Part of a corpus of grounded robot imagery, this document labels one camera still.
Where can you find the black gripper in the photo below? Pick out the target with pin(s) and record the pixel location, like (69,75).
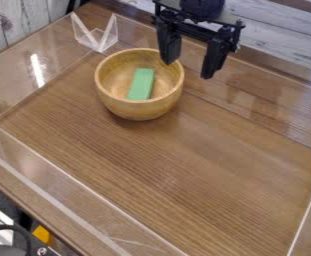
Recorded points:
(204,20)

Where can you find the green rectangular block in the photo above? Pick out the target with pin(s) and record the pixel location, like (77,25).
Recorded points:
(142,84)

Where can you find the brown wooden bowl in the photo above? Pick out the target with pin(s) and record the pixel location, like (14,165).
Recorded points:
(114,76)

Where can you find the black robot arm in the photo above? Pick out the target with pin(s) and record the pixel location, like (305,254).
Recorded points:
(201,20)

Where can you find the yellow label on base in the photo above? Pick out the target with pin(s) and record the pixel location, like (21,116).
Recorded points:
(43,235)

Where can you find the clear acrylic corner bracket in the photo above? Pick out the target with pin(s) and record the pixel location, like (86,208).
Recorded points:
(97,39)

